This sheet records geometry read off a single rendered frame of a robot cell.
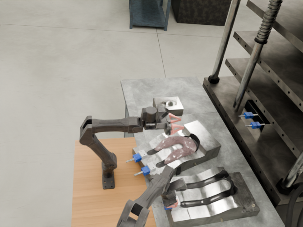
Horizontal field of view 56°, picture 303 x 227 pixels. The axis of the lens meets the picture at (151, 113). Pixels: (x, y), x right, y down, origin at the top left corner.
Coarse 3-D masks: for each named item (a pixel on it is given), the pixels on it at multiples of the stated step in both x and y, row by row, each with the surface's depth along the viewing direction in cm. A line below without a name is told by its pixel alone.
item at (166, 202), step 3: (168, 192) 133; (162, 195) 134; (162, 198) 138; (165, 198) 136; (174, 198) 136; (165, 201) 137; (168, 201) 136; (171, 201) 135; (174, 201) 135; (165, 204) 136; (168, 204) 135
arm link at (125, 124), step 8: (88, 120) 144; (96, 120) 141; (104, 120) 142; (112, 120) 142; (120, 120) 143; (128, 120) 144; (136, 120) 145; (88, 128) 136; (96, 128) 139; (104, 128) 141; (112, 128) 142; (120, 128) 142; (128, 128) 142; (88, 136) 140; (88, 144) 144
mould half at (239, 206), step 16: (192, 176) 165; (208, 176) 162; (240, 176) 171; (176, 192) 154; (192, 192) 156; (208, 192) 156; (240, 192) 162; (192, 208) 149; (208, 208) 150; (224, 208) 147; (240, 208) 148; (256, 208) 155; (176, 224) 144; (192, 224) 148
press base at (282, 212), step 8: (224, 120) 232; (232, 136) 221; (248, 160) 201; (256, 176) 193; (264, 184) 186; (272, 200) 178; (280, 208) 178; (296, 208) 183; (280, 216) 186; (296, 216) 192; (296, 224) 202
